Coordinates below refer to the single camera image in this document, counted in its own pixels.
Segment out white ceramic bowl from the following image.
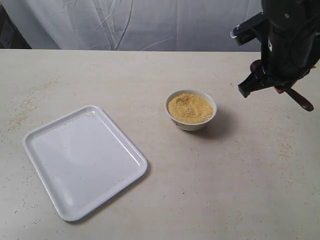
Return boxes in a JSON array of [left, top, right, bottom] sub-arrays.
[[164, 89, 217, 132]]

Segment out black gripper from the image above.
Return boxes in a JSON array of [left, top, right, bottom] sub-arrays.
[[238, 22, 320, 97]]

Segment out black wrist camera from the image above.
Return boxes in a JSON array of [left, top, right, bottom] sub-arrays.
[[230, 12, 269, 46]]

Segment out white rectangular plastic tray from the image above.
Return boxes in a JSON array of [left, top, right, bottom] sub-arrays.
[[23, 105, 148, 222]]

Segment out dark red wooden spoon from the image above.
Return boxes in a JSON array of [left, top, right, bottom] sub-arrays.
[[250, 59, 314, 112]]

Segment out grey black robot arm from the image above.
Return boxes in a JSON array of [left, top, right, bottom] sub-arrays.
[[230, 0, 320, 98]]

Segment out white backdrop cloth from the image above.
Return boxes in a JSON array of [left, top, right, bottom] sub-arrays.
[[1, 0, 262, 52]]

